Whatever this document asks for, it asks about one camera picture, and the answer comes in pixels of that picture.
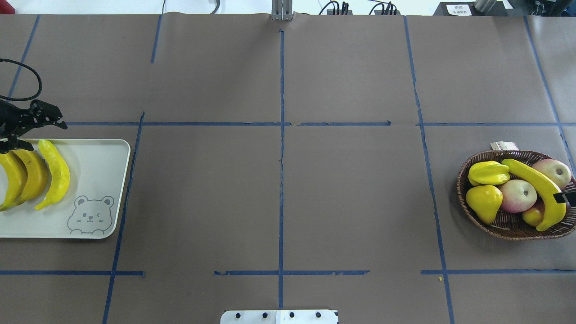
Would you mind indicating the white bear tray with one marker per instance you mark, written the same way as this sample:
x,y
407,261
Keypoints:
x,y
91,206

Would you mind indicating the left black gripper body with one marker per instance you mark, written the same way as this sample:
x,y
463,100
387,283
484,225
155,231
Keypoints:
x,y
10,120

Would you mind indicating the yellow lemon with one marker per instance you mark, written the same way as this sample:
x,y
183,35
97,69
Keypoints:
x,y
485,201

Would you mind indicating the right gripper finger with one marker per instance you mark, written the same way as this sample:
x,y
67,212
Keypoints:
x,y
568,196

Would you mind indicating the paper basket tag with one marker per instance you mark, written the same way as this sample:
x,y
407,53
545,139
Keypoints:
x,y
504,145

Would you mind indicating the yellow starfruit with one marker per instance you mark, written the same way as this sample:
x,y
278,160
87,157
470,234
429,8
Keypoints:
x,y
488,173

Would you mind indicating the small yellow fruit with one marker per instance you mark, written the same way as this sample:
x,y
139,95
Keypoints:
x,y
535,214

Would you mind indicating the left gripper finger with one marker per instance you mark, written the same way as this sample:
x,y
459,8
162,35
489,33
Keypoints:
x,y
41,114
14,144

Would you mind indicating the aluminium frame post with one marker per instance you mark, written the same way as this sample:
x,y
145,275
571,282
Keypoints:
x,y
282,10

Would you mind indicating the yellow banana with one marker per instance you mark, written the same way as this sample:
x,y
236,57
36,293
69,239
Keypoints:
x,y
59,171
37,175
16,176
554,211

